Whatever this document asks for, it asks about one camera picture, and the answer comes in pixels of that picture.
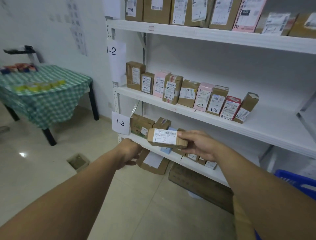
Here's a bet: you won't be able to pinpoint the person's right hand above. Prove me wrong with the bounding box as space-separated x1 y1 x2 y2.
177 130 224 163

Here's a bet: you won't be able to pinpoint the person's left hand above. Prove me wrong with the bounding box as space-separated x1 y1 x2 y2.
115 138 143 170

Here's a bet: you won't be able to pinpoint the tape-wrapped brown parcel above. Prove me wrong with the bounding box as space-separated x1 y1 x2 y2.
147 128 188 149

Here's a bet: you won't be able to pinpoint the bottom-shelf brown parcels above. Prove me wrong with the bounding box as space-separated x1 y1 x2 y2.
172 128 188 156

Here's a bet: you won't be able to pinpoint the green printed cardboard box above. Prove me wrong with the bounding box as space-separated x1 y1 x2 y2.
130 113 155 138

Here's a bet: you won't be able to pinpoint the light blue box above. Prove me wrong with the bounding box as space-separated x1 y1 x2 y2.
160 127 177 154

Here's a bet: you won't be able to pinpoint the small red box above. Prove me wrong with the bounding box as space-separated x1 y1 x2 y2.
219 96 242 121

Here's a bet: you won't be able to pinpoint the pink box wrinkled label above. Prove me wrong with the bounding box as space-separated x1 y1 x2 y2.
193 82 215 112

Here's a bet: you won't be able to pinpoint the brown parcel 1012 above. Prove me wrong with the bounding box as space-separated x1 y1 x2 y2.
177 79 201 108

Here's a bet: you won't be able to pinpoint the brown box labelled 2490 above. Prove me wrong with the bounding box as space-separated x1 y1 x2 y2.
206 85 230 116

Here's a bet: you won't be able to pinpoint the red-taped parcel marked 1-2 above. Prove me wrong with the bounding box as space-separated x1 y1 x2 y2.
162 73 184 105

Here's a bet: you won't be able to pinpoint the white metal shelf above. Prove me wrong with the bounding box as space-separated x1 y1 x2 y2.
105 0 316 188

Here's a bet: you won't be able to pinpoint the blue plastic crate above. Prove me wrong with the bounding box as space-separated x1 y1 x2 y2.
254 169 316 240

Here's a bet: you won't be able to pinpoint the pink black lettered box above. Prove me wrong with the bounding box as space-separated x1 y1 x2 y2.
232 0 267 33

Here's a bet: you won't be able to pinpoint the small parcel yellow tape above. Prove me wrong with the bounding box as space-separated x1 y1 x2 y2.
170 0 189 26

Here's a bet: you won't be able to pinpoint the taped brown parcel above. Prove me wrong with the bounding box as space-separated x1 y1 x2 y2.
254 12 299 36

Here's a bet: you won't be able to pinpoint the brown parcel marked 7936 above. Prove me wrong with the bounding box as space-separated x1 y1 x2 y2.
124 0 144 22

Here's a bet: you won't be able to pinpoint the yellow taped parcel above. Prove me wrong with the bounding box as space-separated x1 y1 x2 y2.
287 12 316 39

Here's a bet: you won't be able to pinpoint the person's right forearm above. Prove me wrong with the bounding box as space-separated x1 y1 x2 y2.
213 146 316 240

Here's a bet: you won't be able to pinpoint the person's left forearm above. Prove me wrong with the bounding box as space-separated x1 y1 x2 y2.
0 148 124 240

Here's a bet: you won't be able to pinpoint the torn brown cardboard sheet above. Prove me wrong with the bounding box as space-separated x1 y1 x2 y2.
136 148 170 175

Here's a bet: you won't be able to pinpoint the white paper shelf label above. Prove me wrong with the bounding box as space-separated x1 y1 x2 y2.
106 41 127 83
111 111 131 136
103 0 121 20

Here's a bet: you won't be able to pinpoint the flattened brown cardboard sheet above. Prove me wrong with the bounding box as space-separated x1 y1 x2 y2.
169 163 234 214

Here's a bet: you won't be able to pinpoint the square floor drain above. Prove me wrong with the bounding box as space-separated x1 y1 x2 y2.
66 153 90 173

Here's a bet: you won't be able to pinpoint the row of blue orange blocks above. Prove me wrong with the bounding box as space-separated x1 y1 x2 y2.
0 63 38 75

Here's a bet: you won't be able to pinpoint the black side stand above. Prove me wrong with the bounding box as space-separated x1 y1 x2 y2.
3 45 41 64

